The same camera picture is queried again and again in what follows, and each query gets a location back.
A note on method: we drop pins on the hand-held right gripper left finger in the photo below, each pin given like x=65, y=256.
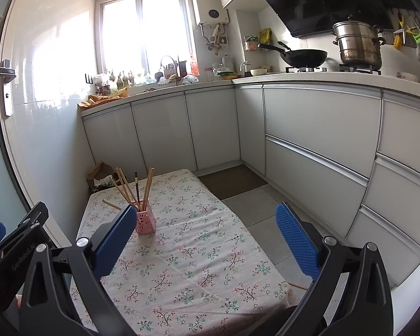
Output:
x=115, y=241

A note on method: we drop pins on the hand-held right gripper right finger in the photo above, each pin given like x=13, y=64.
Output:
x=297, y=241

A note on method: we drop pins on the pink perforated utensil holder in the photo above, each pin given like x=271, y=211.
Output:
x=146, y=220

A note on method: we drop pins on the tan wooden chopstick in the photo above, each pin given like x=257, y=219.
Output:
x=298, y=286

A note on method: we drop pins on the black chopstick with gold band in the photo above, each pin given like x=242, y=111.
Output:
x=137, y=187

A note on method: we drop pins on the bunch of wooden chopsticks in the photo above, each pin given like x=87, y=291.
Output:
x=148, y=187

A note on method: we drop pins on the brown paper bag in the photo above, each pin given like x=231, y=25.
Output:
x=99, y=175

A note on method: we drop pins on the floral tablecloth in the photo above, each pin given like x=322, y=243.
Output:
x=196, y=252

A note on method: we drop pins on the brown floor mat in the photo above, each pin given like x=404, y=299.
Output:
x=231, y=185

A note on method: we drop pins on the white kitchen base cabinets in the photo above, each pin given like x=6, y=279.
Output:
x=318, y=122

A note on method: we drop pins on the row of small ornaments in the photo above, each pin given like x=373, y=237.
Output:
x=122, y=81

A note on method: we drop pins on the white kitchen countertop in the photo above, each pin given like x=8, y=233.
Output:
x=301, y=77

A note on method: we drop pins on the white bowl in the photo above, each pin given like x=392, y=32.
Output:
x=259, y=72

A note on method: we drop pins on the gas stove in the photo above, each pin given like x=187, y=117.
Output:
x=336, y=70

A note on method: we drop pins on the glass oil pot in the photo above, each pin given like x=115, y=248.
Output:
x=245, y=70

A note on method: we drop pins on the wicker basket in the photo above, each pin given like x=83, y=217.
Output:
x=168, y=70

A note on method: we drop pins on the black wok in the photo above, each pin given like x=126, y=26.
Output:
x=306, y=57

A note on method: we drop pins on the red packet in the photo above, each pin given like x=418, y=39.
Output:
x=194, y=64

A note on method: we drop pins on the stainless steel steamer pot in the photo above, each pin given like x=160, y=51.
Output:
x=358, y=45

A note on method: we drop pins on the yellow snack packet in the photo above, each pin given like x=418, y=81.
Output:
x=265, y=36

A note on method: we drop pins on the kitchen window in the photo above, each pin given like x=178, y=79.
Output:
x=143, y=31

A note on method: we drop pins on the black range hood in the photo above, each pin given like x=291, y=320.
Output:
x=318, y=3

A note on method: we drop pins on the white gas water heater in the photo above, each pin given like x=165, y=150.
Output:
x=210, y=7

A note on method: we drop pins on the black wall hooks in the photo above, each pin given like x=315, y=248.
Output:
x=89, y=78

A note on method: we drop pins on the wall rail with hanging tools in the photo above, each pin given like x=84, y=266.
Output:
x=409, y=31

